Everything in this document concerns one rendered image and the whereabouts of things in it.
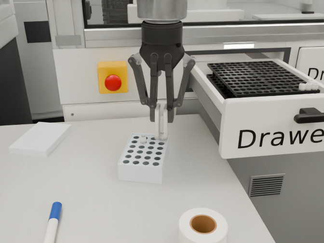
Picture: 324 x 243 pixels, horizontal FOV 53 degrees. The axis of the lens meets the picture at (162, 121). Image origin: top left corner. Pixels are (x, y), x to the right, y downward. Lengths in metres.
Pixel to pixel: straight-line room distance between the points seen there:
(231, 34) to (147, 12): 0.36
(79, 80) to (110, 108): 0.11
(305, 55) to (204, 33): 0.28
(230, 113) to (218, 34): 0.36
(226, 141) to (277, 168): 0.56
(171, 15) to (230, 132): 0.22
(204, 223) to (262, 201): 0.69
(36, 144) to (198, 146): 0.36
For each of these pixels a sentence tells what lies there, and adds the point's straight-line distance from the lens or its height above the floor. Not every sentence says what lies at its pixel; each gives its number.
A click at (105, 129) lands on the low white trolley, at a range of 0.81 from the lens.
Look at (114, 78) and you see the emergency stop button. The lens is 0.77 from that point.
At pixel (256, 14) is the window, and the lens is 0.91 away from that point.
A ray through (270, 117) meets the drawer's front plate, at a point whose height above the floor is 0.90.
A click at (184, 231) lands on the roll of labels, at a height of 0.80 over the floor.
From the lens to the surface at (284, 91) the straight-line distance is 0.70.
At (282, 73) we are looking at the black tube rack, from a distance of 0.81.
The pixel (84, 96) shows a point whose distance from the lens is 0.87.
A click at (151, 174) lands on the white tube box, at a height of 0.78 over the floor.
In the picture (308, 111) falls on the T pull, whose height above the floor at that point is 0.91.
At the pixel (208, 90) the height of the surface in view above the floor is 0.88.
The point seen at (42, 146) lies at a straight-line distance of 0.75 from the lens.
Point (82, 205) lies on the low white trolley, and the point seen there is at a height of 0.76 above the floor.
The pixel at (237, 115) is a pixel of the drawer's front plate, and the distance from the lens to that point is 0.56.
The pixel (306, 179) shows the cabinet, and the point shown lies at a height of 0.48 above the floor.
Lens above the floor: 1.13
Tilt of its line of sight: 26 degrees down
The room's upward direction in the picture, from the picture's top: straight up
